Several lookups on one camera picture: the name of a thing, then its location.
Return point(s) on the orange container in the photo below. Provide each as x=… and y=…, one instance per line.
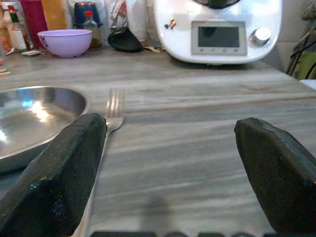
x=54, y=14

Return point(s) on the green patterned fabric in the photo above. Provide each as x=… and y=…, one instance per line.
x=304, y=44

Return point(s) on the red container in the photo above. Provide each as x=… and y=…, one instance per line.
x=33, y=22

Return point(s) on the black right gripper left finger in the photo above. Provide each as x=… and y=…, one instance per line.
x=56, y=177

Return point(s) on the white cloth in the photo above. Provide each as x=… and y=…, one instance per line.
x=138, y=19

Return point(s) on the silver metal plate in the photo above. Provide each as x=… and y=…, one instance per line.
x=32, y=121

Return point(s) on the small white dish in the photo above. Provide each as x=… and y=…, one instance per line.
x=30, y=52

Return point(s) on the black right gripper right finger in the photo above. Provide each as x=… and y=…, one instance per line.
x=279, y=172

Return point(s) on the silver metal fork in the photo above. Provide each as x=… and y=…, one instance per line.
x=114, y=108

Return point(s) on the red-capped sauce bottle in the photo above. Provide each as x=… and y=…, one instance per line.
x=17, y=32

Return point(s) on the clear drinking glass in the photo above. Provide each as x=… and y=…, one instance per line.
x=2, y=56

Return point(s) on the dark blue jar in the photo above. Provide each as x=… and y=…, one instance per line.
x=87, y=12

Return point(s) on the red-capped clear glass bottle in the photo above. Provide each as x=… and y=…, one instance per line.
x=92, y=29

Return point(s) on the purple plastic bowl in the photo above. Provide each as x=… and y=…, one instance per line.
x=65, y=42

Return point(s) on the white kitchen food processor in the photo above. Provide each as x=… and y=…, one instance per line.
x=217, y=29

